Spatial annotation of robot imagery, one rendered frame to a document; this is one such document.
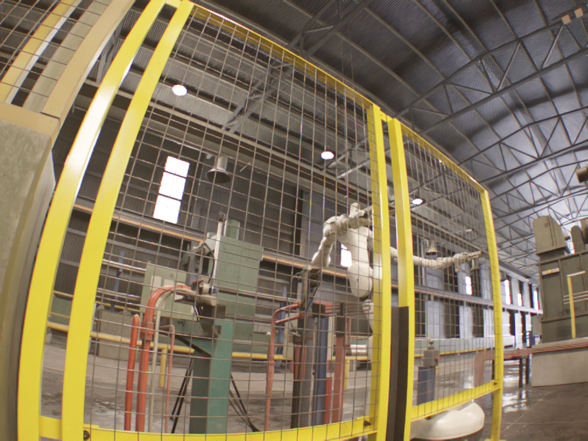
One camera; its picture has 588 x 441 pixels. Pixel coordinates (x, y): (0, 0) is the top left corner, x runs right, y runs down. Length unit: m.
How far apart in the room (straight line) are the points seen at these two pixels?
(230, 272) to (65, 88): 9.53
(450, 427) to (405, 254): 0.86
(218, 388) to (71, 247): 13.10
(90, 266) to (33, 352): 0.24
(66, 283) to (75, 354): 13.43
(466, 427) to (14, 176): 1.86
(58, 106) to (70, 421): 0.67
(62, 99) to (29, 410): 0.67
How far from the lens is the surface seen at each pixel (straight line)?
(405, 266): 1.39
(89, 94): 4.87
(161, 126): 10.33
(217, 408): 1.59
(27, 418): 0.82
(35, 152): 0.70
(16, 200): 0.67
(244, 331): 10.18
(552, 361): 4.94
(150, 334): 1.47
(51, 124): 0.75
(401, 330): 1.03
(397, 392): 1.05
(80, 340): 0.77
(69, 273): 14.22
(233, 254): 10.25
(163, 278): 6.96
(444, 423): 1.68
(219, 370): 1.56
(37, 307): 0.78
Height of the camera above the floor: 0.71
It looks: 22 degrees up
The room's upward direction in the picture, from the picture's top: 4 degrees clockwise
